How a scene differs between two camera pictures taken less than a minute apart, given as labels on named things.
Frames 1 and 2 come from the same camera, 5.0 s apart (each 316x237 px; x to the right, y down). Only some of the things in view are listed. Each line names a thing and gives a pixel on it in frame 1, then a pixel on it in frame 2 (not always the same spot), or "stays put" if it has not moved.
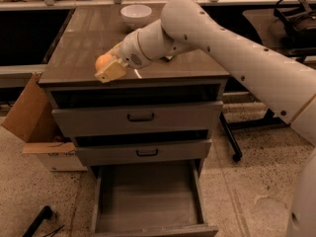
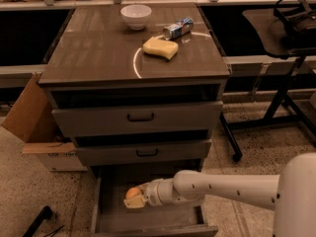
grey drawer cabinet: (145, 133) stays put
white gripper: (130, 50) -> (154, 192)
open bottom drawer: (150, 198) stays put
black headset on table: (297, 21) stays put
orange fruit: (101, 60) -> (132, 193)
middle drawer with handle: (155, 152) stays put
